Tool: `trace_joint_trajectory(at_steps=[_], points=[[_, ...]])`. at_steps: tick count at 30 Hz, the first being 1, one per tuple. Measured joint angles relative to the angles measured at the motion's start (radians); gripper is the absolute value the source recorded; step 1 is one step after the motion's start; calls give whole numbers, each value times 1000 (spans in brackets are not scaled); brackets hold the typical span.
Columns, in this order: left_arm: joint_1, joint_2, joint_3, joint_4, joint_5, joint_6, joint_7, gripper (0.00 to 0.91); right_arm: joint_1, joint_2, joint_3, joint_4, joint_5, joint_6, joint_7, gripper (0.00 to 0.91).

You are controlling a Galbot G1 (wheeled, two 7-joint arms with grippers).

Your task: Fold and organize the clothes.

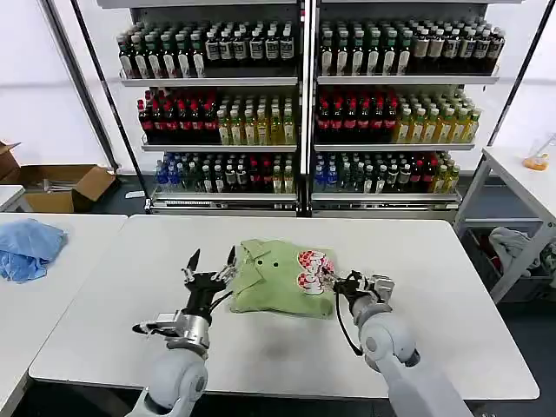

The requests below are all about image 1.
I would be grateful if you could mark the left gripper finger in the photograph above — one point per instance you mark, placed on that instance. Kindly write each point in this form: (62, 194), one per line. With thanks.
(192, 267)
(227, 271)

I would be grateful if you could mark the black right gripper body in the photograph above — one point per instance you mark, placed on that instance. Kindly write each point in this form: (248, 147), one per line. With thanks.
(354, 284)

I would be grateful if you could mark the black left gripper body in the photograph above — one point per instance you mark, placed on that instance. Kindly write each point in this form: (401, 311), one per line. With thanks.
(203, 291)

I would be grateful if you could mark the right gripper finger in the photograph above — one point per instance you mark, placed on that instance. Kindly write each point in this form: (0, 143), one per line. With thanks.
(330, 285)
(332, 273)

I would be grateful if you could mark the green polo shirt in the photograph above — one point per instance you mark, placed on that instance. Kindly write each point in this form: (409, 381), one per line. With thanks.
(282, 282)

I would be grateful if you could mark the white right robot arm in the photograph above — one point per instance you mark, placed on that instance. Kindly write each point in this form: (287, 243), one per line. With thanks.
(391, 339)

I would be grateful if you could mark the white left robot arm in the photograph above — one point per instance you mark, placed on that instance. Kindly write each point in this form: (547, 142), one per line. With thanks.
(178, 373)

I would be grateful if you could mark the small white floor object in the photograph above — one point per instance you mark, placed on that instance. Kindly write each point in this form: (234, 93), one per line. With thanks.
(134, 195)

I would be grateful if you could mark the dark storage basket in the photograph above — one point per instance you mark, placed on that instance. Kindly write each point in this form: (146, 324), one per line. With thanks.
(491, 269)

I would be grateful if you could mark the large open cardboard box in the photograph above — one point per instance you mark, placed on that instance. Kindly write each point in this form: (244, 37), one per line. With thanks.
(52, 191)

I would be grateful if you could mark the grey crumpled cloth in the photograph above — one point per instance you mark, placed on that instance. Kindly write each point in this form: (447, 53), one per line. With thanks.
(512, 249)

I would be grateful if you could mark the blue crumpled cloth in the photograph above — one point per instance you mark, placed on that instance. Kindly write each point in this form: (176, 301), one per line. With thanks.
(30, 249)

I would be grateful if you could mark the shelf rack with bottles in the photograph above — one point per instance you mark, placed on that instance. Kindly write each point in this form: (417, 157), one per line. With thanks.
(299, 113)

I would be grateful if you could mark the white side table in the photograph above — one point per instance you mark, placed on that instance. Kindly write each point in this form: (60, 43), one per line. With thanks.
(517, 182)

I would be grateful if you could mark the small white table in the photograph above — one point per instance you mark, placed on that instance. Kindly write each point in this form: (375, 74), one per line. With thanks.
(11, 195)

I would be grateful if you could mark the small open cardboard box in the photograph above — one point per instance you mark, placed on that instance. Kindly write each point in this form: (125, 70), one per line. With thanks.
(8, 163)

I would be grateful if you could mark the orange object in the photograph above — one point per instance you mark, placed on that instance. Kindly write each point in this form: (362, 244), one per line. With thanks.
(535, 162)

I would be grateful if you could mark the black frame pole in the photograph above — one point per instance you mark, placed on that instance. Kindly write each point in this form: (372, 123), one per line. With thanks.
(113, 95)
(521, 84)
(82, 87)

